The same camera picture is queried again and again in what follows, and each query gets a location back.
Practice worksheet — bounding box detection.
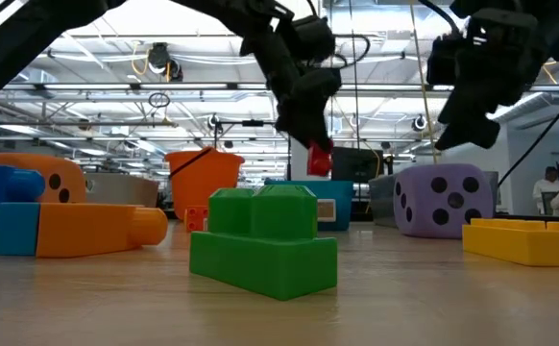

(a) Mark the black monitor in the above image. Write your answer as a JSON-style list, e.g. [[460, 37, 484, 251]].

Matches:
[[331, 146, 385, 184]]

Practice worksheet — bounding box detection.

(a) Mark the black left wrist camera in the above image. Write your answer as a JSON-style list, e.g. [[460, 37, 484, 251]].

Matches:
[[288, 13, 337, 62]]

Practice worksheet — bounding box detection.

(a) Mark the red block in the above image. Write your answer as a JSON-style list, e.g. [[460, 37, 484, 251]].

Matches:
[[306, 139, 333, 178]]

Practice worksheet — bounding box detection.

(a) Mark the orange pumpkin bucket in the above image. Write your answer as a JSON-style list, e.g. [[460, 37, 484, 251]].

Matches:
[[165, 146, 247, 222]]

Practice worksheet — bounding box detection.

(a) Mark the thick black cable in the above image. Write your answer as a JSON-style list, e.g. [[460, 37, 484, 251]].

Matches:
[[497, 78, 559, 188]]

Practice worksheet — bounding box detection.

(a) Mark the white square column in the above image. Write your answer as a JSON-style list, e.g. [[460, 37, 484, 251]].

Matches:
[[291, 136, 329, 182]]

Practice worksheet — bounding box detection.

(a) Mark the clear light grey bin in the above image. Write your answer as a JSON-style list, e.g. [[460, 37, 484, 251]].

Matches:
[[83, 172, 160, 210]]

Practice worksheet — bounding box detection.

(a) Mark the smoky grey translucent bin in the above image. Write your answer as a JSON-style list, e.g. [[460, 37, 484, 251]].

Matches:
[[368, 171, 499, 230]]

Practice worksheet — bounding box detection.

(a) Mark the black aluminium table frame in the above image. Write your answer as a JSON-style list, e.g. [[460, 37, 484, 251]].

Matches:
[[493, 212, 559, 223]]

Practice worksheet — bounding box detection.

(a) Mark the orange foam die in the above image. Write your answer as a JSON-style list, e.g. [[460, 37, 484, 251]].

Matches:
[[0, 153, 87, 206]]

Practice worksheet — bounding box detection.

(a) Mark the purple foam die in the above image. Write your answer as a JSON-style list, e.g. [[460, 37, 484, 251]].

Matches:
[[393, 163, 495, 239]]

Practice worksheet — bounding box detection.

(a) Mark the orange lego brick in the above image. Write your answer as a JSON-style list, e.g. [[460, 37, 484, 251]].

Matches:
[[184, 205, 209, 234]]

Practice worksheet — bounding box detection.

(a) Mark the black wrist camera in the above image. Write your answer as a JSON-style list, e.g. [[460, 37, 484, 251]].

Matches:
[[425, 33, 468, 87], [288, 13, 337, 62]]

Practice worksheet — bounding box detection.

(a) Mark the teal plastic bin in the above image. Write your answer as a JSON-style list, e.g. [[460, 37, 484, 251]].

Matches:
[[263, 179, 354, 233]]

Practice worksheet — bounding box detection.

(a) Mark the large black ceiling cable reel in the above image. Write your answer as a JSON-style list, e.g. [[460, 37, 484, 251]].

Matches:
[[147, 42, 184, 83]]

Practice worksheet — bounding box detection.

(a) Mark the yellow flat lego brick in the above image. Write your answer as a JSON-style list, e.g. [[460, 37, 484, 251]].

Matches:
[[461, 218, 559, 268]]

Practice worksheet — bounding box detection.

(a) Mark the black background rig frame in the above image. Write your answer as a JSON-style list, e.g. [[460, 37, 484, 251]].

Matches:
[[214, 119, 293, 182]]

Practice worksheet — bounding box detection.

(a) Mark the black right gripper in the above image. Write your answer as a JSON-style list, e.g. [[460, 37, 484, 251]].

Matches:
[[435, 10, 549, 151]]

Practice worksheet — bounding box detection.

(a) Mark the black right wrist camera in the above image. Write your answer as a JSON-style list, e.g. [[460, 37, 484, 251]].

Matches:
[[425, 33, 468, 87]]

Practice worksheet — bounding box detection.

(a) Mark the black left wrist camera cable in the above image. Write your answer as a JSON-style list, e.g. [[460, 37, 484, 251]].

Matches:
[[307, 0, 372, 68]]

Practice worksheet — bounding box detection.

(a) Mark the yellow cable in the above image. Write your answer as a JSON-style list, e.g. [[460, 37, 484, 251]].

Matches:
[[408, 0, 439, 165]]

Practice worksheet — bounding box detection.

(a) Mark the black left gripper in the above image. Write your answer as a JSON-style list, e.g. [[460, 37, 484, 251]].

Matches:
[[240, 21, 343, 154]]

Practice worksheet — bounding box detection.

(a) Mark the green two-stud block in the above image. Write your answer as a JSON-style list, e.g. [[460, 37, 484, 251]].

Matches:
[[188, 185, 339, 303]]

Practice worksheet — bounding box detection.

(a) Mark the thin black hanging cable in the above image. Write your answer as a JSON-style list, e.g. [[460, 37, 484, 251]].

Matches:
[[348, 0, 362, 203]]

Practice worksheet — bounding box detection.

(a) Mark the orange peg block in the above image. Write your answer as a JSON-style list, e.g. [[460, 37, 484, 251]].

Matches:
[[36, 203, 169, 260]]

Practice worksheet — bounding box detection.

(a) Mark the light blue rounded block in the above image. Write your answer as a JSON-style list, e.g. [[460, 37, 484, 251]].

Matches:
[[0, 202, 41, 258]]

